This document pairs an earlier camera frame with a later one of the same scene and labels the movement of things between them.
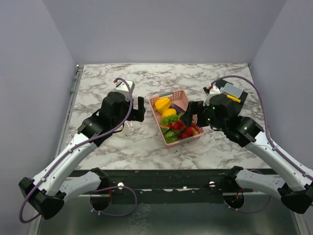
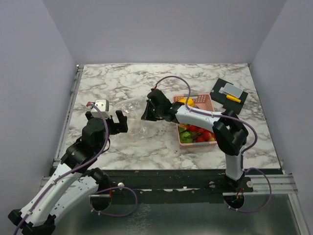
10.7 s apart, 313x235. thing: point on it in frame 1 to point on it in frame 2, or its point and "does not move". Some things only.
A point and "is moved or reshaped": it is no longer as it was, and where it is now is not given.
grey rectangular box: x=232 y=90 does not move
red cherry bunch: x=185 y=131 to x=203 y=135
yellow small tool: x=234 y=98 does not move
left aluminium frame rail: x=68 y=113 does not move
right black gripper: x=188 y=116 to x=146 y=115
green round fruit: x=170 y=136 to x=185 y=137
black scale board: x=238 y=105 does not move
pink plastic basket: x=178 y=98 to x=202 y=101
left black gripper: x=138 y=115 to x=119 y=128
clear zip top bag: x=131 y=129 is moved or reshaped
